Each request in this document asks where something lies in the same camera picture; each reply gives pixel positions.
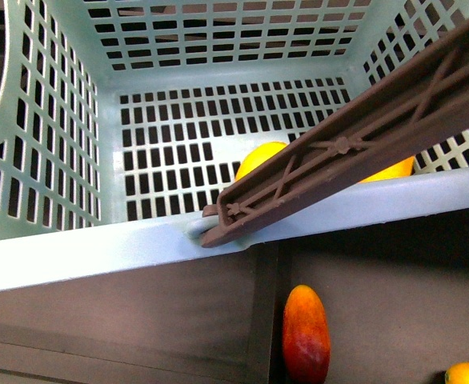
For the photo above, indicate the yellow mango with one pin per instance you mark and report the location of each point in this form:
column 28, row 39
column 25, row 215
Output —
column 267, row 150

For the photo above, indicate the light teal plastic basket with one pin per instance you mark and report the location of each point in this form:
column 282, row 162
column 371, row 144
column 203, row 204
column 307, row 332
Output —
column 121, row 120

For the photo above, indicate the brown plastic basket handle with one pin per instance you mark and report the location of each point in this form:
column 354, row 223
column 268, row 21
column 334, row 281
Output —
column 418, row 105

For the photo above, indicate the red mango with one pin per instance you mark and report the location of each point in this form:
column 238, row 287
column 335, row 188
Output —
column 306, row 343

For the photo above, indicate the yellow lemon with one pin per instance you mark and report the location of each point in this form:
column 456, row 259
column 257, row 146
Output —
column 457, row 374

